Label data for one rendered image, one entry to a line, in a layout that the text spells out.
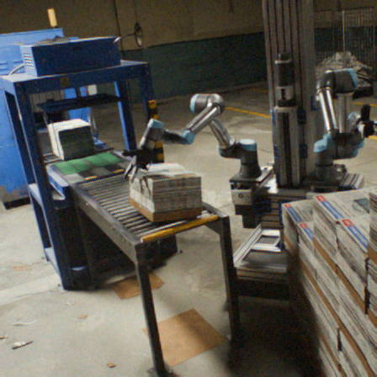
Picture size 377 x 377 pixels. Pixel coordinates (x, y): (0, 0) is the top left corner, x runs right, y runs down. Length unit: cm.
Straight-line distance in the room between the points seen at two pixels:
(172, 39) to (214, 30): 109
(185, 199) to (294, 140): 89
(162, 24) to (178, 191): 952
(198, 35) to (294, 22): 927
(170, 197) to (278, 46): 119
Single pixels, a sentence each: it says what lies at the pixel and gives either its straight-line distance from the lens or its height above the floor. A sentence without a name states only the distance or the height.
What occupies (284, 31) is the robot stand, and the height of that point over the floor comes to 169.
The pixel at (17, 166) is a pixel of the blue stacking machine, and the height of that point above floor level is 48.
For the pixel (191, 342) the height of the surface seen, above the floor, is 0.
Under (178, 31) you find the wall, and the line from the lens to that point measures 1219.
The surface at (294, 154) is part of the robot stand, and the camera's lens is 324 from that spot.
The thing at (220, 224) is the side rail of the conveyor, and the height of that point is 75.
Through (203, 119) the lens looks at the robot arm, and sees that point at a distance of 285.
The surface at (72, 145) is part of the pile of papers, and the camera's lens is 452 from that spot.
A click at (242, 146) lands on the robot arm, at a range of 324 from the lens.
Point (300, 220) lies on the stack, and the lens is 254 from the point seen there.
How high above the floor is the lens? 183
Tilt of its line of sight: 20 degrees down
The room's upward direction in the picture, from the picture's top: 6 degrees counter-clockwise
